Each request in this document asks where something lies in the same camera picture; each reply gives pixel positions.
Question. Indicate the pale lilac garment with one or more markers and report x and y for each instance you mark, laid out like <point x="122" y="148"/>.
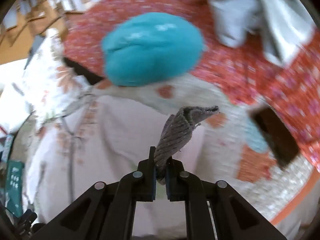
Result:
<point x="104" y="140"/>

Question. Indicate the heart patterned quilt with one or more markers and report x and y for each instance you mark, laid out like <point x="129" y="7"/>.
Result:
<point x="233" y="149"/>

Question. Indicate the turquoise folded garment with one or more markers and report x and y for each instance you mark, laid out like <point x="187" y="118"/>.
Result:
<point x="149" y="48"/>

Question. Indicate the teal cardboard box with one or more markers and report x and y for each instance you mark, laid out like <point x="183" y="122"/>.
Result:
<point x="13" y="187"/>

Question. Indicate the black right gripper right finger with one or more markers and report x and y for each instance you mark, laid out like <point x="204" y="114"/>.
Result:
<point x="183" y="186"/>

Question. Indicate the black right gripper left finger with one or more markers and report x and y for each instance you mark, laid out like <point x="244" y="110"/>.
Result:
<point x="121" y="199"/>

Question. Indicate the red floral pillow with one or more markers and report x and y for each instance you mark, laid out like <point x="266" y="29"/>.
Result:
<point x="241" y="73"/>

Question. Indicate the wooden headboard rail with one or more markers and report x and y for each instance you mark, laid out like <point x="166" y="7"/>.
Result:
<point x="37" y="16"/>

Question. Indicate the white floral pillow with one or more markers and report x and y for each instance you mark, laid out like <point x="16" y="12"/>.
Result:
<point x="43" y="85"/>

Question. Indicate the white grey crumpled clothes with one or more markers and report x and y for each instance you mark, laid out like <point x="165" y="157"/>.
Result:
<point x="285" y="26"/>

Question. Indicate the grey ribbed knit sock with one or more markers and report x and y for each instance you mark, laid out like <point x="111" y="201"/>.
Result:
<point x="177" y="132"/>

